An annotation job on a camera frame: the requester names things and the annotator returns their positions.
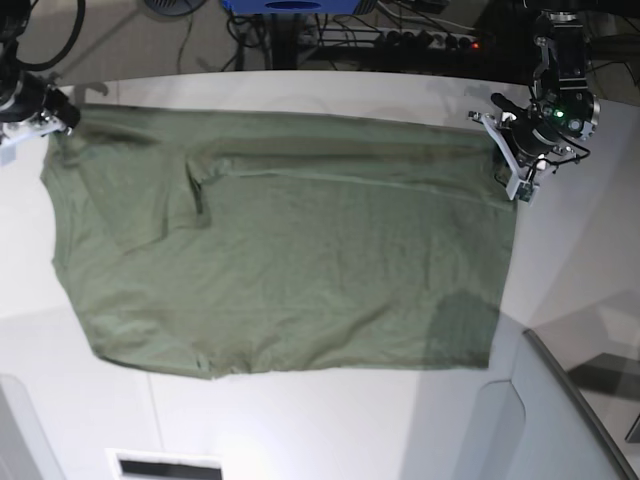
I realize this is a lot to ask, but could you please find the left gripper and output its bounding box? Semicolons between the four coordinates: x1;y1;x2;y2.
467;92;590;203

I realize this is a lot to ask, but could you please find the green t-shirt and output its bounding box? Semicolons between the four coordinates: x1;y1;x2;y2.
41;105;517;379

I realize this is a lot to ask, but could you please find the black power strip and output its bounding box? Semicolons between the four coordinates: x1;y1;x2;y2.
373;29;483;52

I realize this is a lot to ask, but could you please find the blue bin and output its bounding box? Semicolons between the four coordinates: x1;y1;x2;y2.
222;0;378;15

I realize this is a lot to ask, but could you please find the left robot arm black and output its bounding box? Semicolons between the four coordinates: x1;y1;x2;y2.
468;1;600;203

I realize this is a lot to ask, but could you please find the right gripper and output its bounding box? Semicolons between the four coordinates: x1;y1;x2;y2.
1;74;81;167

